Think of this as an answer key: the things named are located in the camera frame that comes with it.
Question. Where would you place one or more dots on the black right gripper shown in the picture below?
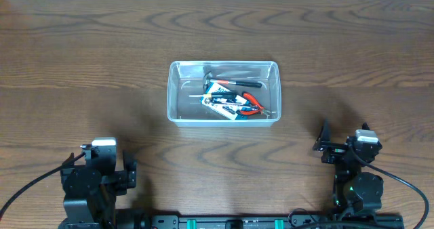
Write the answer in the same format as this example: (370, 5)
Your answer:
(323, 143)

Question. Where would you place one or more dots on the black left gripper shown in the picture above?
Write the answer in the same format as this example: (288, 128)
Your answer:
(127, 177)

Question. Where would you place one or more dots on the red handled tool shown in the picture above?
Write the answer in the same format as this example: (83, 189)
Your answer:
(254, 107)

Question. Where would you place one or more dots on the blue white product box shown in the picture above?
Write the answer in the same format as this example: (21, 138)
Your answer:
(227, 111)

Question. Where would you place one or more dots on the black yellow screwdriver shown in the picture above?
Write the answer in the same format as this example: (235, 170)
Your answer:
(225, 95)

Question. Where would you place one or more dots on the small black handled hammer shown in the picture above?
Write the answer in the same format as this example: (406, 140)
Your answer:
(207, 80)

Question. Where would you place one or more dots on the silver ring wrench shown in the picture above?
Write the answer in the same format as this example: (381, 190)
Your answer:
(214, 102)

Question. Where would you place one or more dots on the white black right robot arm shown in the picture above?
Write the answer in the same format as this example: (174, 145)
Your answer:
(355, 193)

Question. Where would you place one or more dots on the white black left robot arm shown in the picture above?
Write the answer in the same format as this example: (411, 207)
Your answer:
(98, 212)

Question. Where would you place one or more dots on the clear plastic container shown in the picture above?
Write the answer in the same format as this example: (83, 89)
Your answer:
(186, 78)

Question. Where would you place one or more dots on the black mounting rail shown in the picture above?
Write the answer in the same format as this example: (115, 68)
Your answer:
(271, 222)

